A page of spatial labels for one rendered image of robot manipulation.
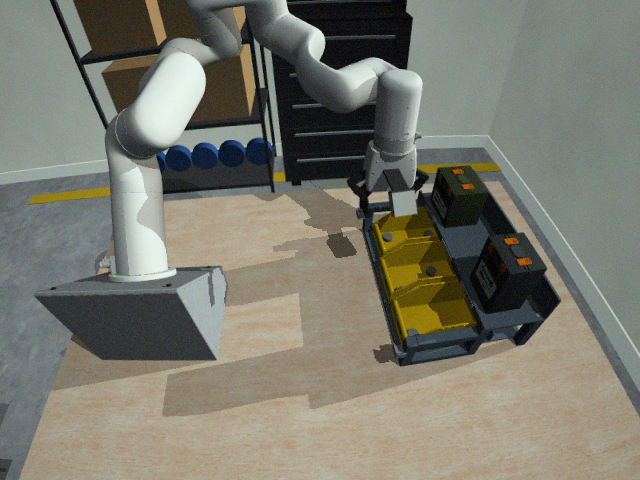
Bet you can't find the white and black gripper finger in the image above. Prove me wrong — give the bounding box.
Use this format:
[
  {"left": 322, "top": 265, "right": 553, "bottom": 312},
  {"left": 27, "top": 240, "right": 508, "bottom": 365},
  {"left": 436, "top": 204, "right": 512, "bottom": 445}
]
[
  {"left": 411, "top": 168, "right": 429, "bottom": 194},
  {"left": 347, "top": 170, "right": 372, "bottom": 215}
]

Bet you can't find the yellow bin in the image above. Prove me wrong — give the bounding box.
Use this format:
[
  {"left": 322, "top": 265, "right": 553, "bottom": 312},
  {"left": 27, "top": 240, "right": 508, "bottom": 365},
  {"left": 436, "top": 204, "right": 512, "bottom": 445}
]
[
  {"left": 392, "top": 280, "right": 477, "bottom": 345},
  {"left": 374, "top": 207, "right": 439, "bottom": 258},
  {"left": 380, "top": 240, "right": 458, "bottom": 304}
]

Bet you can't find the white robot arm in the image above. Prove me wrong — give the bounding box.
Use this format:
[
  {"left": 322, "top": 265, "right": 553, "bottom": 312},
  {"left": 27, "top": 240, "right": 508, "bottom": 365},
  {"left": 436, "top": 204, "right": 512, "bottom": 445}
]
[{"left": 99, "top": 0, "right": 423, "bottom": 282}]

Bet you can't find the black case with orange latches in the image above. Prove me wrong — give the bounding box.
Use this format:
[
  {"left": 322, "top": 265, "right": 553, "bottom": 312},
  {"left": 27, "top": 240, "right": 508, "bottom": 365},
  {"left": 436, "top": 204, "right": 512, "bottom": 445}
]
[{"left": 469, "top": 232, "right": 548, "bottom": 314}]

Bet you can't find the dark grey bin shelf rack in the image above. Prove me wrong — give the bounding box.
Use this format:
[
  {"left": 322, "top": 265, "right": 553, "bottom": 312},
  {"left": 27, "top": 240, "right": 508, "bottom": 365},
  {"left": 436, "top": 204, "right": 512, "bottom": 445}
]
[{"left": 356, "top": 170, "right": 562, "bottom": 367}]

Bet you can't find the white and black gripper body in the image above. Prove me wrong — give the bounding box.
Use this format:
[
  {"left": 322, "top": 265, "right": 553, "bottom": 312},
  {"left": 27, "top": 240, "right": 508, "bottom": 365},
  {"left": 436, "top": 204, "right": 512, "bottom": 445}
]
[{"left": 363, "top": 140, "right": 417, "bottom": 192}]

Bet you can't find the dark green case with orange latches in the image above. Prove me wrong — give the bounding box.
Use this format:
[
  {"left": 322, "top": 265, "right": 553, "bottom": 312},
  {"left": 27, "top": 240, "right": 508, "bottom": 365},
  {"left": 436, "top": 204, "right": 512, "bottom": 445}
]
[{"left": 431, "top": 166, "right": 489, "bottom": 228}]

